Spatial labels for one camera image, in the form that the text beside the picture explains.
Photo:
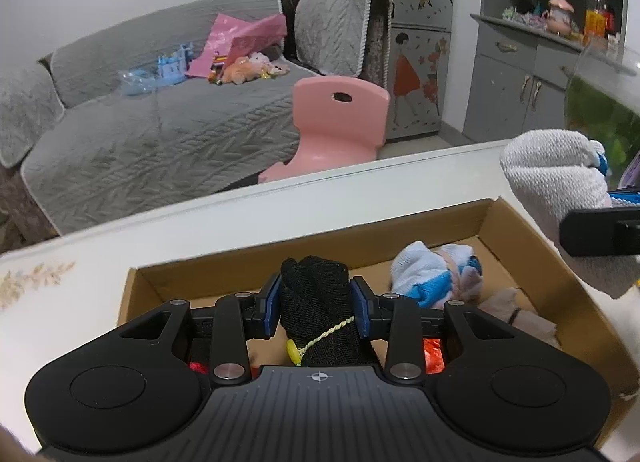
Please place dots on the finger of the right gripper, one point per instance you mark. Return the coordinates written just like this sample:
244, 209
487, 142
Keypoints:
627, 197
603, 232

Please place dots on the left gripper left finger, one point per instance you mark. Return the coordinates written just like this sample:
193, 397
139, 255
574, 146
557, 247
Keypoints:
238, 318

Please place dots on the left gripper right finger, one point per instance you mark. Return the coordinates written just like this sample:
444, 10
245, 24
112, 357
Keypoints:
396, 320

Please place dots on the orange plastic bag bundle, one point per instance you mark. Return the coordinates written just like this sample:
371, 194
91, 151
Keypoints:
434, 361

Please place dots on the white blue sock bundle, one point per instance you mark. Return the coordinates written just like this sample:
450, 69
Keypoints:
434, 276

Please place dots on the grey white sock bundle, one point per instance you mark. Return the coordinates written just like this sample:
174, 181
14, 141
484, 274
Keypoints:
555, 171

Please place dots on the black sock yellow band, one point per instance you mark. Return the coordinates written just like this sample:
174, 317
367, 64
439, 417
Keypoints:
318, 317

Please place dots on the black sock red band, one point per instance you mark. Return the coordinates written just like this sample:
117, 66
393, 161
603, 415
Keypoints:
199, 367

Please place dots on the brown cardboard box tray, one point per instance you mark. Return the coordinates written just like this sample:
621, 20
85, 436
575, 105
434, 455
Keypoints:
512, 254

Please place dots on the glass fish bowl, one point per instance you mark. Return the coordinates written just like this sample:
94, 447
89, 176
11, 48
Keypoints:
602, 103

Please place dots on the orange drink bottle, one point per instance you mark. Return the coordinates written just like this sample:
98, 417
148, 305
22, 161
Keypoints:
595, 21

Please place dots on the pink teapot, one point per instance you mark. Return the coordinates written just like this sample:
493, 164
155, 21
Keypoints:
558, 17

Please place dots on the pink plastic child chair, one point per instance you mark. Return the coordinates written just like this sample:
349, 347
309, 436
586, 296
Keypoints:
341, 122

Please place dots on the grey shelf cabinet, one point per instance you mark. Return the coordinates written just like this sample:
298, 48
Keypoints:
521, 71

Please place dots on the grey covered sofa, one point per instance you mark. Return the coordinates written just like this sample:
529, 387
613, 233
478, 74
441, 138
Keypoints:
78, 151

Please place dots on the plush toy on sofa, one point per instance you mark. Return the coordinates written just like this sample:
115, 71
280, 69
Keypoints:
248, 68

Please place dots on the blue toy castle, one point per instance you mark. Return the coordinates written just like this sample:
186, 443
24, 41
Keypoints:
171, 69

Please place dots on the pink plastic bag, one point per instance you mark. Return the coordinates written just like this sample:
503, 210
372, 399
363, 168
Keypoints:
230, 38

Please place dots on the flower decorated refrigerator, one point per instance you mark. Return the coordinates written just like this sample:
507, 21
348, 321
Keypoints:
419, 53

